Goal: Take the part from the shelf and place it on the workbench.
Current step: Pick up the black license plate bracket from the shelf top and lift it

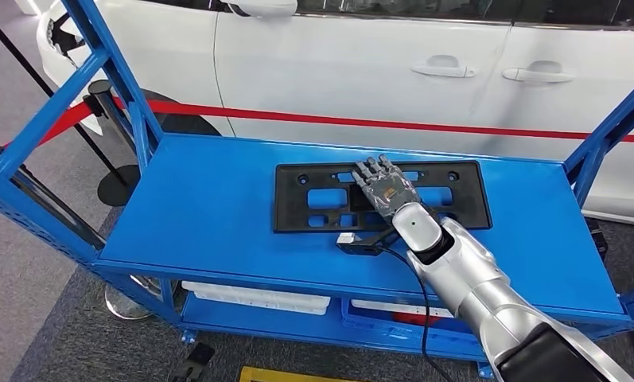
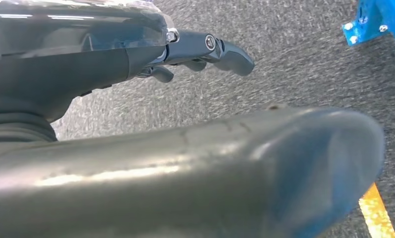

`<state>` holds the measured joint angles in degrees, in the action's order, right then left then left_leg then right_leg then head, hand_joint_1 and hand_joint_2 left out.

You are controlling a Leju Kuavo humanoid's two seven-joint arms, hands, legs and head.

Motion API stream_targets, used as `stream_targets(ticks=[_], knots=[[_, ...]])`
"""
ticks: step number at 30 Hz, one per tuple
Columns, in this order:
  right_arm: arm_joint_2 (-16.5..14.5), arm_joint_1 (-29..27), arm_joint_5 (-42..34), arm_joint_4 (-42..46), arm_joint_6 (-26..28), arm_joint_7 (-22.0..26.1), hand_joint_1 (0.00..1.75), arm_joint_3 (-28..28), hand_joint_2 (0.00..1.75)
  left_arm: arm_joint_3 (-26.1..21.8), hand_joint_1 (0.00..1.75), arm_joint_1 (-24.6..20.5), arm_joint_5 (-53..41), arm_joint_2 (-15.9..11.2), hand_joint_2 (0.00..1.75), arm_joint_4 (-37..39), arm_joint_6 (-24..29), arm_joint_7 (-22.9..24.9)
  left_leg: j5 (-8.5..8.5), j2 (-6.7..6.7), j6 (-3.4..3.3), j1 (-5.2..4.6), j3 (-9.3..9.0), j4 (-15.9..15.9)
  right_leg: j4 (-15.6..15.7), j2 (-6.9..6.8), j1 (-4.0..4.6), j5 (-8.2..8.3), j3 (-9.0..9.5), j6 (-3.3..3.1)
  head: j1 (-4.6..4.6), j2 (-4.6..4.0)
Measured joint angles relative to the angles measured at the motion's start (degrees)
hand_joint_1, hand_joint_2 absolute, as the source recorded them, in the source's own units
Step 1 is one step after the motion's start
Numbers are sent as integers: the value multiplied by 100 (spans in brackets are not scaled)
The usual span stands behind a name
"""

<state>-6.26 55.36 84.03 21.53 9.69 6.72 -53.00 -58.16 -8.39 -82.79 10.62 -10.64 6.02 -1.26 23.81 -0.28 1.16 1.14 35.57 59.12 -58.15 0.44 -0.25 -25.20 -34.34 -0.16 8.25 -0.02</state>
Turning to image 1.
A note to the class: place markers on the blue plastic crate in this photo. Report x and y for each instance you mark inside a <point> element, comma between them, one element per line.
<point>369,324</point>

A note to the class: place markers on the white car with red stripe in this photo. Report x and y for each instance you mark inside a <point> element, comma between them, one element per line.
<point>348,79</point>

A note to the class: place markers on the yellow floor tape square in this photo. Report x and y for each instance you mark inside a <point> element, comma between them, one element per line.
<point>274,375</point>

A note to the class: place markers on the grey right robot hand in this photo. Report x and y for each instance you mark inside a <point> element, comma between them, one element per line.
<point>388,187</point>

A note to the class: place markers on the black plastic bracket part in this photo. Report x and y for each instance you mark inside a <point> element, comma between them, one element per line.
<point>295,200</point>

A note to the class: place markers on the black robot foot plate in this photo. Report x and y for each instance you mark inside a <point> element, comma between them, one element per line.
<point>195,361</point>

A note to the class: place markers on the chrome stanchion post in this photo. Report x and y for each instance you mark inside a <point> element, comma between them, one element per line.
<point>121,308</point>
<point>101,95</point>

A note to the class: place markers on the thin black pole stand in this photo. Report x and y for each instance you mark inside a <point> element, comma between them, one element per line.
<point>119,187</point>

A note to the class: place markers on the red barrier belt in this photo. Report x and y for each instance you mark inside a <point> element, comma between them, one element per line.
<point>69,122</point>

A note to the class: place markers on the blue metal shelf rack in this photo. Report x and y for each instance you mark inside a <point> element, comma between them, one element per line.
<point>200,211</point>

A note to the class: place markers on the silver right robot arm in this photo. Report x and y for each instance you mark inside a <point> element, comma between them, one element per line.
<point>480,284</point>

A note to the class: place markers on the red item in crate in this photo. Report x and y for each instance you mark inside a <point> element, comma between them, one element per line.
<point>411,319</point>

